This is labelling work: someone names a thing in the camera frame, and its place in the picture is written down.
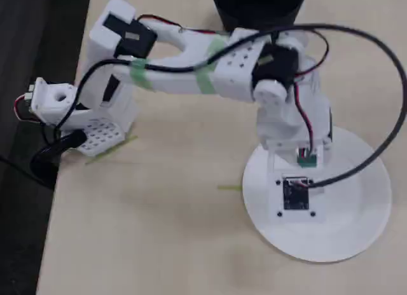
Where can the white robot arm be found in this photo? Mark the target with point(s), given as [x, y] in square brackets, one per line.
[171, 82]

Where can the black round bin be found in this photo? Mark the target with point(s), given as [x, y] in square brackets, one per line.
[254, 5]

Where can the short green tape strip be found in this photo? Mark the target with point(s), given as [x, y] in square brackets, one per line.
[229, 187]

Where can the white round plate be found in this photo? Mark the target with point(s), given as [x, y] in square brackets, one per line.
[349, 228]

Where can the green tape wrap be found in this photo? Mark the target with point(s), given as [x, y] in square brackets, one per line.
[141, 75]
[217, 44]
[206, 83]

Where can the black table clamp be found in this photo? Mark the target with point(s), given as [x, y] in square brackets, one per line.
[47, 161]

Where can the white controller board holder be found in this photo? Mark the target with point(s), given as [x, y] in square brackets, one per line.
[47, 101]

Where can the white perforated base plate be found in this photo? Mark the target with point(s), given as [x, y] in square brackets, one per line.
[101, 137]

